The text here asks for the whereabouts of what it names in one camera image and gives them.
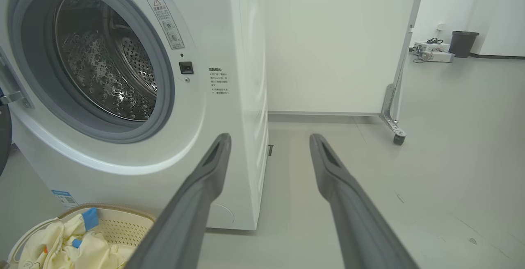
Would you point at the blue cloth piece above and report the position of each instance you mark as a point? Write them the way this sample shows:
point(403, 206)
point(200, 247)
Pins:
point(90, 218)

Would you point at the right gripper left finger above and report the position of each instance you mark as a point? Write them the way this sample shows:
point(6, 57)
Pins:
point(180, 224)

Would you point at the white flat box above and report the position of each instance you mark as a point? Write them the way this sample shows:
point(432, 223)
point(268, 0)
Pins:
point(441, 56)

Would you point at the cream yellow garment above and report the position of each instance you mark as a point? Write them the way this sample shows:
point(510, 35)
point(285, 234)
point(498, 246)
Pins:
point(86, 252)

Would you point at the white partition panel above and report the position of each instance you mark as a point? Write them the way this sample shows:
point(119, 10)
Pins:
point(336, 43)

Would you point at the blue energy label sticker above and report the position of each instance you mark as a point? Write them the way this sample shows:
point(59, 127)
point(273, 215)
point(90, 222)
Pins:
point(65, 198)

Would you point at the white perforated box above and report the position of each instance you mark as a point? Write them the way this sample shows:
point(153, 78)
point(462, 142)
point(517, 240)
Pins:
point(430, 47)

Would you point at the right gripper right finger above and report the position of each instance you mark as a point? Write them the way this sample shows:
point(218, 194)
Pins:
point(361, 228)

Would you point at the dark grey trash bin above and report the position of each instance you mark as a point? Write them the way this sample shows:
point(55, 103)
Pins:
point(462, 44)

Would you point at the cream perforated laundry basket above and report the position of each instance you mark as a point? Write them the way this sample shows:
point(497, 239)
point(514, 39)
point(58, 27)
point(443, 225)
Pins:
point(119, 228)

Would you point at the warning sticker with triangle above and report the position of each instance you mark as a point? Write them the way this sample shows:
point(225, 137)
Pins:
point(166, 23)

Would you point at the steel washing drum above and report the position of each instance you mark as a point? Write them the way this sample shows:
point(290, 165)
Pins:
point(102, 64)

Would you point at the white front-load washing machine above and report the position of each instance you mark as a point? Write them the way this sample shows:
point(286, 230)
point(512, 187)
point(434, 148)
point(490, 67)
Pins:
point(205, 35)

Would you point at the metal caster foot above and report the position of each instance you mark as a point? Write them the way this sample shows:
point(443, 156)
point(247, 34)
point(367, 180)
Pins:
point(391, 115)

